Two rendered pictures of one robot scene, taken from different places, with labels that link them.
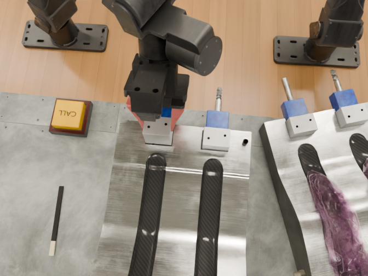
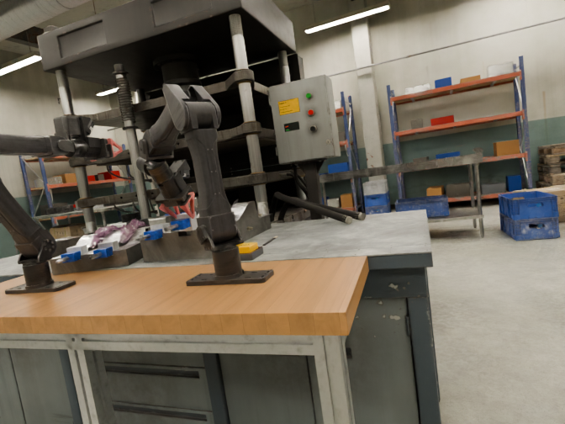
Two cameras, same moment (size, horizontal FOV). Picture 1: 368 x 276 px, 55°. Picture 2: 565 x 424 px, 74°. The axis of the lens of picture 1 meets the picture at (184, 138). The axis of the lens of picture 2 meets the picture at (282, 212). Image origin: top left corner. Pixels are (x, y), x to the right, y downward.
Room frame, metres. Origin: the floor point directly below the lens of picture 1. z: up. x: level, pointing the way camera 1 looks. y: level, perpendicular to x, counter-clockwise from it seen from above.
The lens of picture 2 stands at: (1.26, 0.64, 1.02)
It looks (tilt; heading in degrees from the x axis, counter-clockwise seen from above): 6 degrees down; 195
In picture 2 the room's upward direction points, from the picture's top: 8 degrees counter-clockwise
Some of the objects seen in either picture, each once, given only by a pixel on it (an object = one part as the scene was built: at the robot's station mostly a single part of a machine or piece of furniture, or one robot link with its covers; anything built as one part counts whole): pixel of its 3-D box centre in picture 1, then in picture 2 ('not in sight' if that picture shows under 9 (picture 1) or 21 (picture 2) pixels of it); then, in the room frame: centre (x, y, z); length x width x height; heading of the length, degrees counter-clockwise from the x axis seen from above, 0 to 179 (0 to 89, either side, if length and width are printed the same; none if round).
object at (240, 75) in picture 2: not in sight; (189, 118); (-0.96, -0.47, 1.45); 1.29 x 0.82 x 0.19; 84
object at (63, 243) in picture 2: not in sight; (56, 248); (-0.09, -0.78, 0.84); 0.20 x 0.15 x 0.07; 174
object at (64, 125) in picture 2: not in sight; (62, 135); (0.26, -0.31, 1.24); 0.12 x 0.09 x 0.12; 176
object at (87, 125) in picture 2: not in sight; (87, 133); (0.16, -0.30, 1.25); 0.07 x 0.06 x 0.11; 86
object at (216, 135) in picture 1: (217, 118); (151, 235); (0.24, -0.07, 0.89); 0.13 x 0.05 x 0.05; 174
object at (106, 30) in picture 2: not in sight; (182, 71); (-0.99, -0.48, 1.75); 1.30 x 0.89 x 0.62; 84
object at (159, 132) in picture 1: (161, 107); (178, 225); (0.25, 0.04, 0.91); 0.13 x 0.05 x 0.05; 174
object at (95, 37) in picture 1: (61, 27); (227, 263); (0.48, 0.28, 0.84); 0.20 x 0.07 x 0.08; 86
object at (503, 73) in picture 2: not in sight; (456, 141); (-5.87, 2.01, 1.14); 2.06 x 0.65 x 2.27; 81
